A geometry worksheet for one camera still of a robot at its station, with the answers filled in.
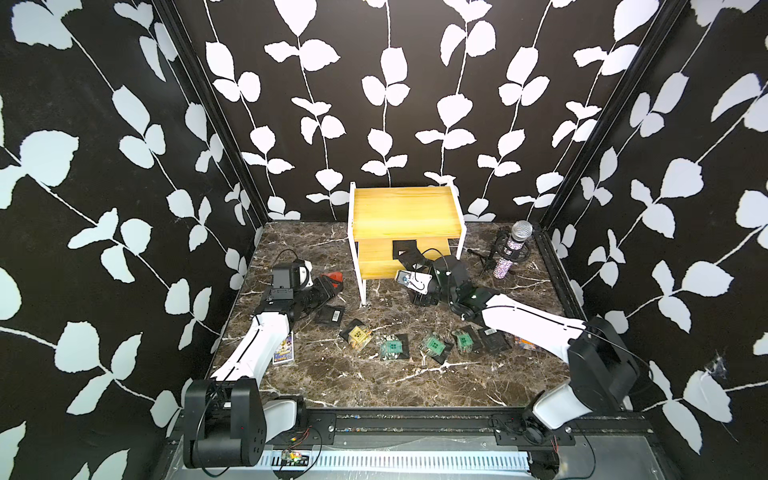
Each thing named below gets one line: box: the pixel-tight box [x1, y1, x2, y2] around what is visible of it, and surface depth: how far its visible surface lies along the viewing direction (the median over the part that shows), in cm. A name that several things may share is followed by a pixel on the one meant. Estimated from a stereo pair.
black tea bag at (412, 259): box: [397, 247, 435, 271], surface depth 91 cm
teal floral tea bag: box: [380, 340, 403, 359], surface depth 90 cm
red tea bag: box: [320, 271, 343, 288], surface depth 106 cm
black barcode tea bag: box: [473, 328, 515, 352], surface depth 90 cm
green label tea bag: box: [419, 336, 454, 365], surface depth 90 cm
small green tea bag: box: [452, 330, 474, 353], surface depth 91 cm
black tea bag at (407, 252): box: [392, 240, 427, 267], surface depth 92 cm
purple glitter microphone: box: [493, 220, 533, 280], surface depth 81 cm
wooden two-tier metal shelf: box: [347, 181, 466, 306], surface depth 76 cm
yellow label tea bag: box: [348, 326, 374, 351], surface depth 92 cm
